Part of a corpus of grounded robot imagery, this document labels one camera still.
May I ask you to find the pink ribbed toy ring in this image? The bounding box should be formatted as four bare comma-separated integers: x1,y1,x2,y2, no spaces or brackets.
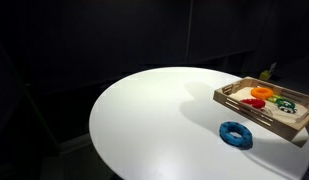
240,98,267,110

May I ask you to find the yellow box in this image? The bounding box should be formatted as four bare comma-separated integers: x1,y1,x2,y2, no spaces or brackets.
258,69,272,81

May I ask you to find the wooden slatted tray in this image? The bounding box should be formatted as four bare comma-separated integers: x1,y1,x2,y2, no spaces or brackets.
212,76,309,142

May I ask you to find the blue dotted toy ring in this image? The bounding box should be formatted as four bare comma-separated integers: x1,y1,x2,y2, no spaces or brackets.
218,120,254,150

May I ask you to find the orange toy ring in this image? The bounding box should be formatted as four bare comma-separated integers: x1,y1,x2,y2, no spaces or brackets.
250,86,275,100

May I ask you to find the clear ring with beads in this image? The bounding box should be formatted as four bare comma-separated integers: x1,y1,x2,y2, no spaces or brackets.
259,105,274,118

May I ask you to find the lime green toy ring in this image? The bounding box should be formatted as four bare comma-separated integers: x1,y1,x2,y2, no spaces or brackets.
266,94,282,103

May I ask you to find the teal beaded toy ring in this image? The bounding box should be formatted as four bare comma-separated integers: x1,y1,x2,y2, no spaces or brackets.
276,98,297,111

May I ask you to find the black white striped ring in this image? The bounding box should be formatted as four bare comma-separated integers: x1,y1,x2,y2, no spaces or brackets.
277,104,298,115

